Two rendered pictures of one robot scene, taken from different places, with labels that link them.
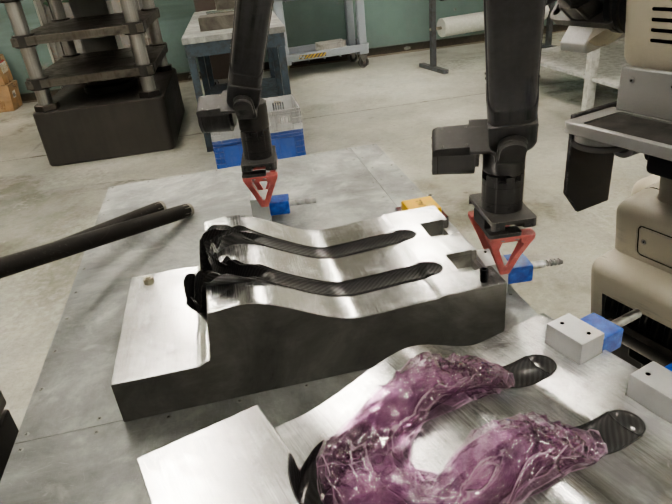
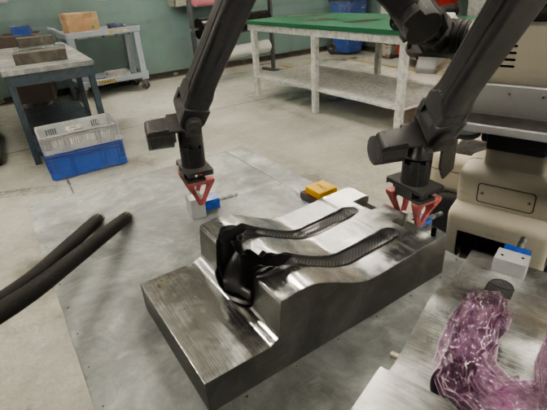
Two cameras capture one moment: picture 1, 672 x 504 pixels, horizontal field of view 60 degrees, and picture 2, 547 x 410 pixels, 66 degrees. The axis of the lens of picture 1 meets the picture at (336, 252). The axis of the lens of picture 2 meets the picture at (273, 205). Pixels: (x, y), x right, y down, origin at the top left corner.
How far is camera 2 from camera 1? 0.37 m
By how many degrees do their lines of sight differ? 20
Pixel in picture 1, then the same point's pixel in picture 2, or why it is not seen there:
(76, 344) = (107, 355)
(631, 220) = (473, 180)
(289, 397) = (332, 352)
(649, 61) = not seen: hidden behind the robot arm
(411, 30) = (177, 60)
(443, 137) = (387, 137)
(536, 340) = (484, 269)
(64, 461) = not seen: outside the picture
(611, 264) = (462, 210)
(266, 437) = (413, 390)
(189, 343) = (244, 329)
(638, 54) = not seen: hidden behind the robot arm
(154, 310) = (187, 308)
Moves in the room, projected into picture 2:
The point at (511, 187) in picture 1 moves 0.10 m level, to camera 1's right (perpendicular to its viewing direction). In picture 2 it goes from (428, 167) to (466, 157)
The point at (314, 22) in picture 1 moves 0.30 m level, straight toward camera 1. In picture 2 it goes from (100, 56) to (102, 58)
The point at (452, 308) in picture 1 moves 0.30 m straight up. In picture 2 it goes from (420, 258) to (443, 88)
